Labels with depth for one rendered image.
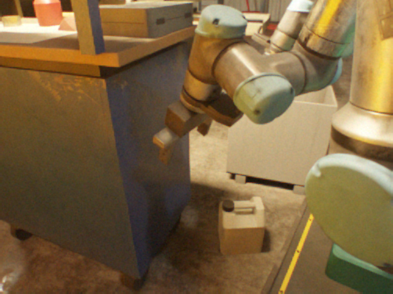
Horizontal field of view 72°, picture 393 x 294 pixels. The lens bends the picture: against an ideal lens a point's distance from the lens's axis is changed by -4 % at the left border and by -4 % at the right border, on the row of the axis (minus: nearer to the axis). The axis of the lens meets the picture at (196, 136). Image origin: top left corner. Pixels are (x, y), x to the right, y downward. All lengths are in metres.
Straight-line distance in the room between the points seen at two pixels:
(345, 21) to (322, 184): 0.24
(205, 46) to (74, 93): 0.39
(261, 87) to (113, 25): 0.50
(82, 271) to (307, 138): 1.23
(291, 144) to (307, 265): 0.74
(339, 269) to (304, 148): 1.10
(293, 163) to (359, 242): 1.31
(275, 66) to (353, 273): 0.33
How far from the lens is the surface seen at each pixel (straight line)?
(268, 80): 0.38
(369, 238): 0.30
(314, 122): 1.48
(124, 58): 0.61
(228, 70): 0.41
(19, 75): 0.86
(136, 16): 0.74
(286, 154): 1.57
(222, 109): 0.50
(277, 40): 0.91
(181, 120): 0.51
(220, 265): 1.32
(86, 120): 0.75
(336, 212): 0.30
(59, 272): 1.42
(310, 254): 1.00
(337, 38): 0.46
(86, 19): 0.57
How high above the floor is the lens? 1.07
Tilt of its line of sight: 29 degrees down
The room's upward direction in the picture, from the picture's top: straight up
